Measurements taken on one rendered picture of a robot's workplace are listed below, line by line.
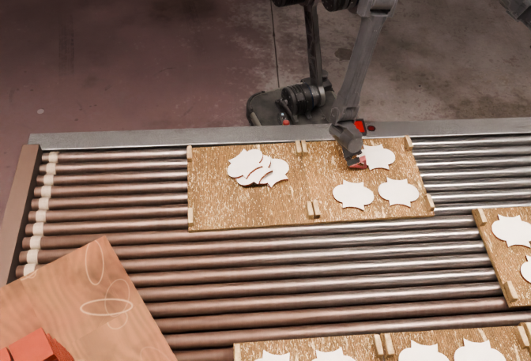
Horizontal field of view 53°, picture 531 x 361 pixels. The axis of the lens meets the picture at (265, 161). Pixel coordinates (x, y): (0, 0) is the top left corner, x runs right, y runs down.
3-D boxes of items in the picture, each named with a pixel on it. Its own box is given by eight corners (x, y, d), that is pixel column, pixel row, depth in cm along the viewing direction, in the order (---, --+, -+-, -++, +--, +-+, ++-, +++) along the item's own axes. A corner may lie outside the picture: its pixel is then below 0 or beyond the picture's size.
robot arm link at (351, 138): (353, 103, 180) (333, 105, 176) (374, 119, 172) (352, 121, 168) (345, 135, 186) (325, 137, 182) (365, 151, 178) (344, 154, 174)
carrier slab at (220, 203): (186, 150, 195) (186, 148, 193) (298, 144, 199) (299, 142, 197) (188, 233, 173) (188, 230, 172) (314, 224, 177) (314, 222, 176)
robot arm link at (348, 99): (389, -10, 160) (360, -12, 155) (401, -3, 156) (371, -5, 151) (350, 114, 184) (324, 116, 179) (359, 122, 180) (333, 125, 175)
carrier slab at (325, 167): (299, 144, 199) (299, 142, 197) (405, 139, 203) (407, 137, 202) (314, 224, 177) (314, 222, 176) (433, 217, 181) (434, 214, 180)
